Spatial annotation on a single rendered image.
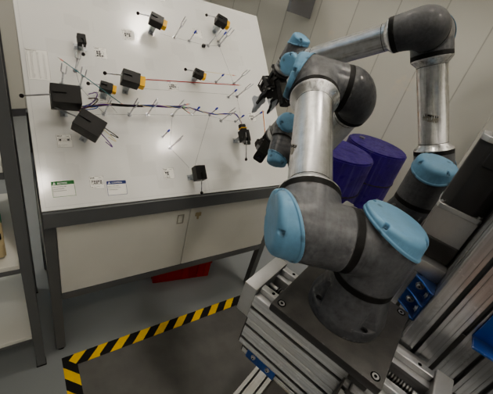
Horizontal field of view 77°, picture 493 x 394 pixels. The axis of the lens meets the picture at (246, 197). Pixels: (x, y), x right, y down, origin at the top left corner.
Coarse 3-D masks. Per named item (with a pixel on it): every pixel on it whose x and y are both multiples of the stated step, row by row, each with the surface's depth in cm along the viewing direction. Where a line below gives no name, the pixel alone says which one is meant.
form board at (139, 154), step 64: (64, 0) 122; (128, 0) 138; (192, 0) 158; (64, 64) 118; (128, 64) 132; (192, 64) 150; (256, 64) 175; (64, 128) 114; (128, 128) 127; (192, 128) 144; (256, 128) 166; (128, 192) 123; (192, 192) 138
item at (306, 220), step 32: (320, 64) 71; (288, 96) 75; (320, 96) 67; (320, 128) 61; (320, 160) 56; (288, 192) 50; (320, 192) 50; (288, 224) 47; (320, 224) 47; (352, 224) 48; (288, 256) 49; (320, 256) 48
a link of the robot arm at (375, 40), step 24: (384, 24) 85; (408, 24) 81; (432, 24) 80; (312, 48) 99; (336, 48) 94; (360, 48) 90; (384, 48) 88; (408, 48) 85; (432, 48) 86; (288, 72) 103
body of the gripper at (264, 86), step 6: (276, 72) 123; (264, 78) 129; (270, 78) 129; (276, 78) 126; (282, 78) 124; (258, 84) 133; (264, 84) 130; (270, 84) 128; (264, 90) 131; (270, 90) 128; (276, 90) 129; (270, 96) 131; (276, 96) 133
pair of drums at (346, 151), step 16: (352, 144) 282; (368, 144) 285; (384, 144) 300; (336, 160) 229; (352, 160) 234; (368, 160) 243; (384, 160) 268; (400, 160) 271; (336, 176) 234; (352, 176) 234; (368, 176) 278; (384, 176) 276; (352, 192) 245; (368, 192) 285; (384, 192) 290
